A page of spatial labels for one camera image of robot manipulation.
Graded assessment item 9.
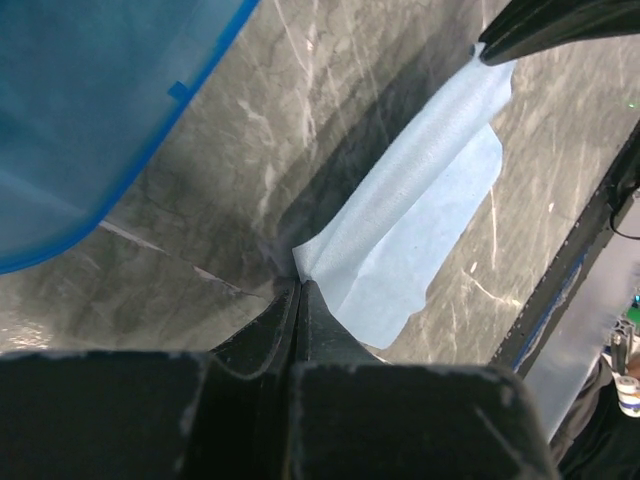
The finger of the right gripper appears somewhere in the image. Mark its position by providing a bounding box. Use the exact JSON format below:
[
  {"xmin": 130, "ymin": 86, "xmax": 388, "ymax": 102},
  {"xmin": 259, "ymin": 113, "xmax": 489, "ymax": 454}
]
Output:
[{"xmin": 479, "ymin": 0, "xmax": 639, "ymax": 66}]

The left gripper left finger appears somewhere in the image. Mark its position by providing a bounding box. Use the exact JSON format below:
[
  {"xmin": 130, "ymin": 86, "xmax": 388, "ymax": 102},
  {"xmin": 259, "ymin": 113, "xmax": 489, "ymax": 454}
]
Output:
[{"xmin": 1, "ymin": 281, "xmax": 301, "ymax": 479}]

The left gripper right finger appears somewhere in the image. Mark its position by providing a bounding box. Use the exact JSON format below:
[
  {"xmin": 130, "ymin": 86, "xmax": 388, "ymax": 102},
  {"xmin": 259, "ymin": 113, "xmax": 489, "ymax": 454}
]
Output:
[{"xmin": 289, "ymin": 282, "xmax": 558, "ymax": 479}]

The light blue cleaning cloth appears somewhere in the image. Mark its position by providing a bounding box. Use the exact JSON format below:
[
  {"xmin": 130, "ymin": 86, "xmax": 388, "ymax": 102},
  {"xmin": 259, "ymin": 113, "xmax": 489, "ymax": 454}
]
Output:
[{"xmin": 292, "ymin": 43, "xmax": 515, "ymax": 349}]

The blue translucent glasses case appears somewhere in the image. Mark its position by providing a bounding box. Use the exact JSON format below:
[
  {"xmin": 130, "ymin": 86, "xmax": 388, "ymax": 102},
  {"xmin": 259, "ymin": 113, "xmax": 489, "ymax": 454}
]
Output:
[{"xmin": 1, "ymin": 0, "xmax": 255, "ymax": 273}]

